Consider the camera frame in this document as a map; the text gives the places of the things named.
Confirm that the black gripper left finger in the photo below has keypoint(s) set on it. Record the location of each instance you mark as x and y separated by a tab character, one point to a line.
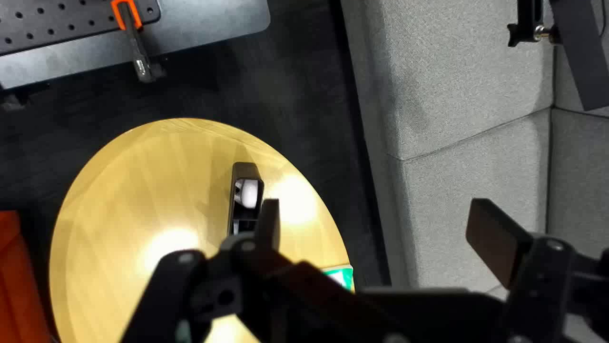
187	288

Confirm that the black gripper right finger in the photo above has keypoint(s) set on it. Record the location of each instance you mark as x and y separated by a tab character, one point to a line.
539	278

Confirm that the black slotted cutlery holder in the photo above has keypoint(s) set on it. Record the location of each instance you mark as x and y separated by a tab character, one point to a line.
244	172

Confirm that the green printed card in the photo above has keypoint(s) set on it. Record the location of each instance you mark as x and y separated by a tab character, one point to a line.
341	278

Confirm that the red floor mat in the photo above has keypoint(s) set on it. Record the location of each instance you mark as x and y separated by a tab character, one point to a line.
19	292

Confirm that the black perforated breadboard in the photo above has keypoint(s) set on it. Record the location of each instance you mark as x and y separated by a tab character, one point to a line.
57	19

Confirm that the black camera stand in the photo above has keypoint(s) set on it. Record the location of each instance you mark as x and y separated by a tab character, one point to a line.
580	50

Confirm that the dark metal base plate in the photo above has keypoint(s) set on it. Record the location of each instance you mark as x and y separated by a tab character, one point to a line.
202	21

